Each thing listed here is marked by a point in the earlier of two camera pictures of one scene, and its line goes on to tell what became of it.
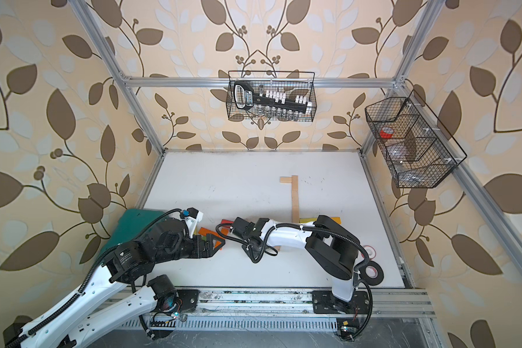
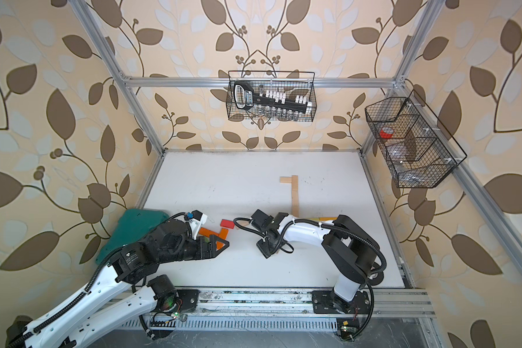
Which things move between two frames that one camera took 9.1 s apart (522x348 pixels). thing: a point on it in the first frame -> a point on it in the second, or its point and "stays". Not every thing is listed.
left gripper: [208, 251] stays
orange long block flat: [204, 231] stays
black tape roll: [370, 281] stays
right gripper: [248, 251] -> [264, 250]
